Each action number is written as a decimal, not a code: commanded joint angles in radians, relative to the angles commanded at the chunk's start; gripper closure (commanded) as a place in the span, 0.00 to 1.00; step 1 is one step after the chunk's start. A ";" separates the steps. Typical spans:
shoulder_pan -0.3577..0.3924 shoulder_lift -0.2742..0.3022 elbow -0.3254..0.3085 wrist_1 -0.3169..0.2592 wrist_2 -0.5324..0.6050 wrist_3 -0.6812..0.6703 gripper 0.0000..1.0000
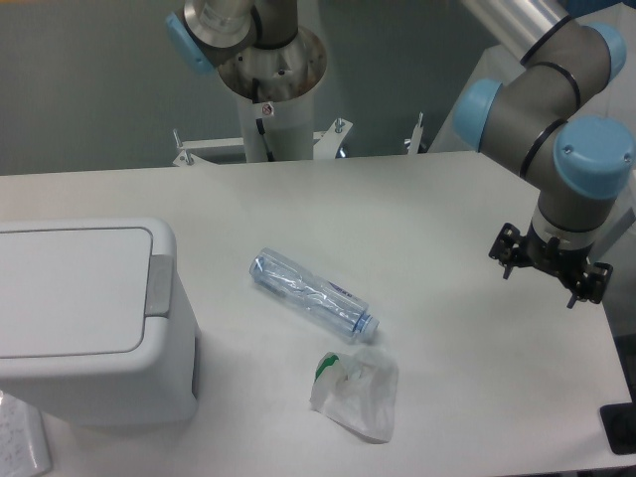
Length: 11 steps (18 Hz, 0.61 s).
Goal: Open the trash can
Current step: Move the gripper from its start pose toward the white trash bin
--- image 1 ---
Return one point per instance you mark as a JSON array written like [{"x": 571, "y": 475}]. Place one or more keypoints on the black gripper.
[{"x": 586, "y": 282}]

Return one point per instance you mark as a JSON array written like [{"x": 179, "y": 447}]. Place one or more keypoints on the second grey robot arm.
[{"x": 207, "y": 34}]

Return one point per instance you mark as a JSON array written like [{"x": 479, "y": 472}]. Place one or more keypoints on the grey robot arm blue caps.
[{"x": 532, "y": 127}]

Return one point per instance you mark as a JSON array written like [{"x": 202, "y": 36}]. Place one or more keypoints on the grey trash can push button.
[{"x": 159, "y": 285}]

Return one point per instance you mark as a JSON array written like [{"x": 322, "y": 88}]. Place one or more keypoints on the white trash can body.
[{"x": 155, "y": 382}]

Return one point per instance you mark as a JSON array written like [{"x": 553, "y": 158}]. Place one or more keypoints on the white trash can lid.
[{"x": 73, "y": 292}]

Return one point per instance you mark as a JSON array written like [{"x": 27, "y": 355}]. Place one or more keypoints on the black device at table edge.
[{"x": 619, "y": 425}]

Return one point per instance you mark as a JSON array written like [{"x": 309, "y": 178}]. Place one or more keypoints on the crushed clear plastic bottle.
[{"x": 322, "y": 301}]

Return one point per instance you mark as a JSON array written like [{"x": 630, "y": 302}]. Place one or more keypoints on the crumpled white plastic bag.
[{"x": 358, "y": 392}]

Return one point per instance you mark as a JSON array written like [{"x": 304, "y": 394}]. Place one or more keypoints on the white paper sheet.
[{"x": 24, "y": 445}]

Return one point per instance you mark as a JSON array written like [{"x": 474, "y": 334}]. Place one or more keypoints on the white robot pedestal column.
[{"x": 274, "y": 93}]

